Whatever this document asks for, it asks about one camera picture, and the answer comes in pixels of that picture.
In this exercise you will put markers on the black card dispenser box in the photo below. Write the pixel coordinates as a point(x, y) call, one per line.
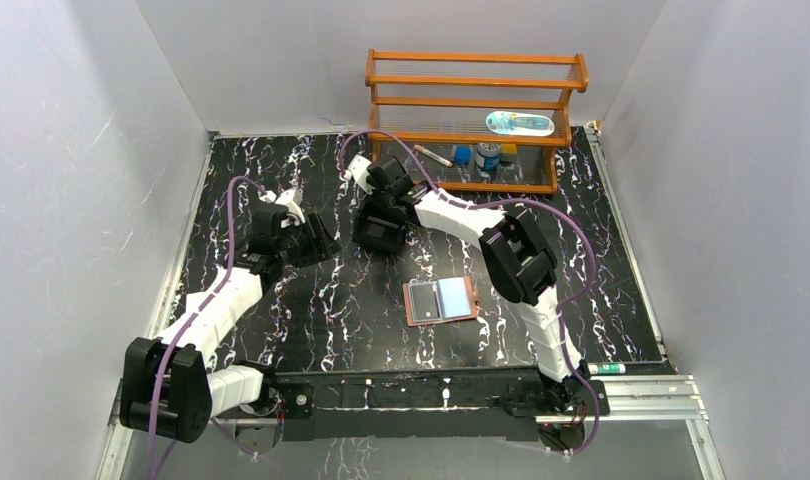
point(381, 225)

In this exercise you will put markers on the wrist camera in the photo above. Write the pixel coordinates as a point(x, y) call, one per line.
point(280, 210)
point(378, 176)

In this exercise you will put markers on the blue white packaged item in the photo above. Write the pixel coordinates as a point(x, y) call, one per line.
point(509, 123)

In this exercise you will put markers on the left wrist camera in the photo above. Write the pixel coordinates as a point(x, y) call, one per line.
point(280, 210)

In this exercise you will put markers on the black VIP card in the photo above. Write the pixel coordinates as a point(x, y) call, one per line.
point(425, 306)

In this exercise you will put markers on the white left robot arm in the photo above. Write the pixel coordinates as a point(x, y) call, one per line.
point(166, 386)

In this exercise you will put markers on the brown leather card holder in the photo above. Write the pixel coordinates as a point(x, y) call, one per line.
point(457, 297)

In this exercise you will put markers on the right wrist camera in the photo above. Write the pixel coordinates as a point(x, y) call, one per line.
point(378, 176)

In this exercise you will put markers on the small blue cube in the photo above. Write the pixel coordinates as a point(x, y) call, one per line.
point(462, 154)

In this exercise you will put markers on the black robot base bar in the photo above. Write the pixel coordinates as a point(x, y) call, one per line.
point(516, 403)

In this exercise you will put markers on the orange wooden shelf rack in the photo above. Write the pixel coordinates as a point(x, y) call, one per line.
point(439, 100)

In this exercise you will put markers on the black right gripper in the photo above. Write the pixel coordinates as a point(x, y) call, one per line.
point(381, 205)

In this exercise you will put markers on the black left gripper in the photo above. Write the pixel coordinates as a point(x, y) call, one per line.
point(310, 240)

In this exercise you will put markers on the blue white can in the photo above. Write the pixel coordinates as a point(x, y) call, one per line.
point(488, 157)

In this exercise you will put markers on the green white marker pen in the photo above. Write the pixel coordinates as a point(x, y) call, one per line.
point(607, 369)

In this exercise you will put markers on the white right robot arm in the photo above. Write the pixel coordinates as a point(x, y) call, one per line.
point(520, 262)

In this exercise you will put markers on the red white marker pen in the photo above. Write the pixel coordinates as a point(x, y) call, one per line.
point(434, 156)

